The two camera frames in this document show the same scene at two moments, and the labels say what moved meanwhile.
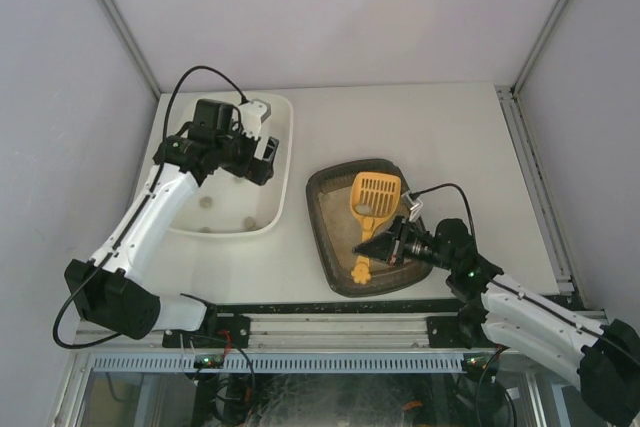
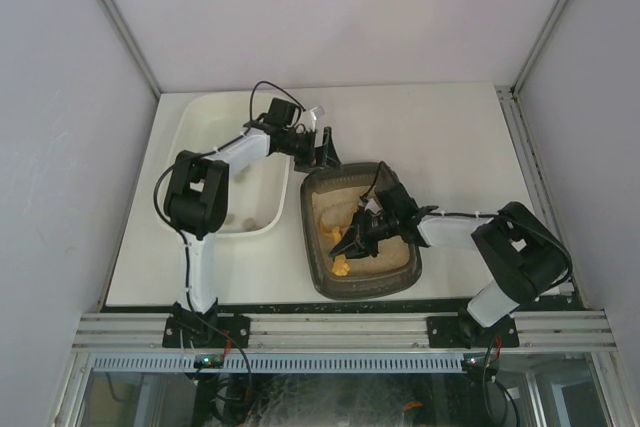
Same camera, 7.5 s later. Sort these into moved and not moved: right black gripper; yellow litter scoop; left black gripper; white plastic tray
Moved: left black gripper; right black gripper; yellow litter scoop
Not moved: white plastic tray
